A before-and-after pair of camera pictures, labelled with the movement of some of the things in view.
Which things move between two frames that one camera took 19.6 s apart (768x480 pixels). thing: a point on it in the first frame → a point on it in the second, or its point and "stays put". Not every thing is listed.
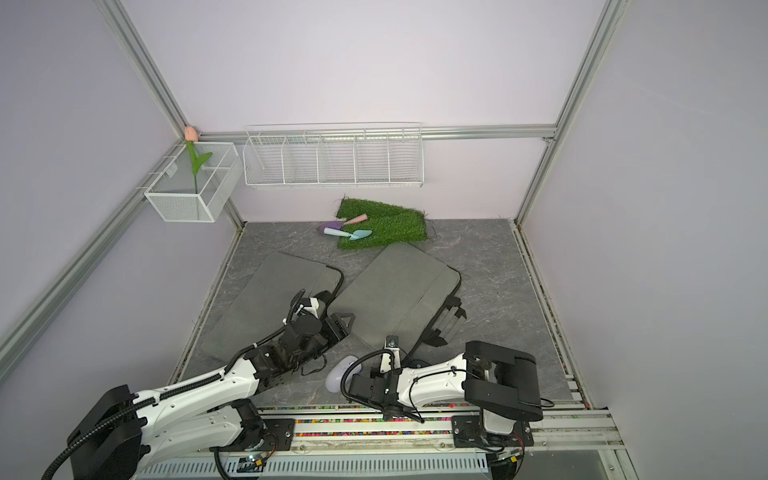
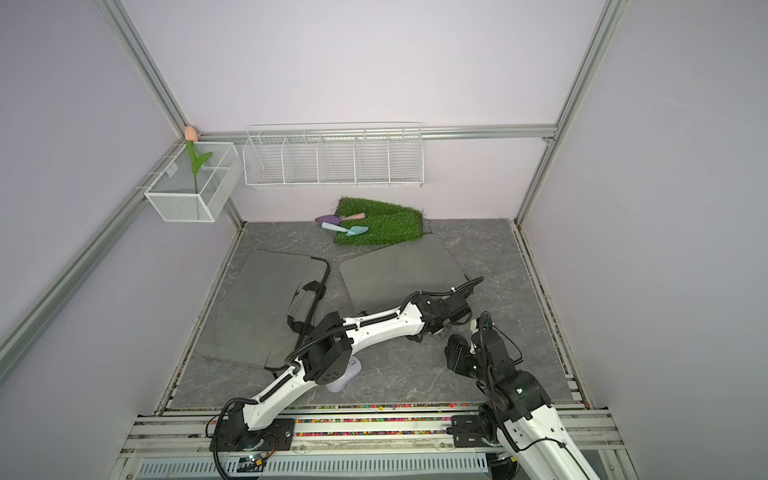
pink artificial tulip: (191, 136) stays put
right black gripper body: (370, 378) → (464, 363)
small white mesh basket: (173, 193) stays put
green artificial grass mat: (389, 225) stays put
